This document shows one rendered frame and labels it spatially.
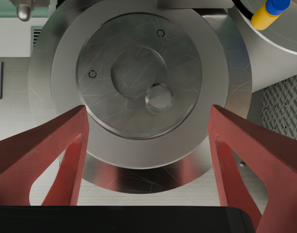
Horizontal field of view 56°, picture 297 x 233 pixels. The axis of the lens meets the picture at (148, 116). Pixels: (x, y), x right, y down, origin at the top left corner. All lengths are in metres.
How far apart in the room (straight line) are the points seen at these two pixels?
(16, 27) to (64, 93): 3.17
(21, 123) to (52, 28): 0.37
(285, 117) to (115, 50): 0.27
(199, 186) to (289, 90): 0.24
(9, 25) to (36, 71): 3.19
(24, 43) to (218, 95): 3.12
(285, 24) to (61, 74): 0.15
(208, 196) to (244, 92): 0.36
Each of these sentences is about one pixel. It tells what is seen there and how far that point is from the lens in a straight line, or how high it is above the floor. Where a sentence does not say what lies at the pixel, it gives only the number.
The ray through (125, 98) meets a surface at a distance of 0.16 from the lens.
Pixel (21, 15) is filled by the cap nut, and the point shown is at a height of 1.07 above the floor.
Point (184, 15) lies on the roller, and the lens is 0.19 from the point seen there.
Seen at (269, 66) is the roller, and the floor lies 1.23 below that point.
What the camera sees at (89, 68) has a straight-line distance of 0.17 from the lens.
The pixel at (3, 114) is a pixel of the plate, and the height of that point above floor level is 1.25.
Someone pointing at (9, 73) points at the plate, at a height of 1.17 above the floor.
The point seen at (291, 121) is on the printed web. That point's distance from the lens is 0.38.
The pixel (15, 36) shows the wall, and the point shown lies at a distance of 3.32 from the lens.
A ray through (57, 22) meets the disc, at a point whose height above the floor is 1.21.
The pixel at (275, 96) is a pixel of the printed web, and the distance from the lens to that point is 0.42.
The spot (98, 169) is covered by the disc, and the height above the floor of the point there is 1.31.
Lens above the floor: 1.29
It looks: 4 degrees down
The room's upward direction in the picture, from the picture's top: 180 degrees clockwise
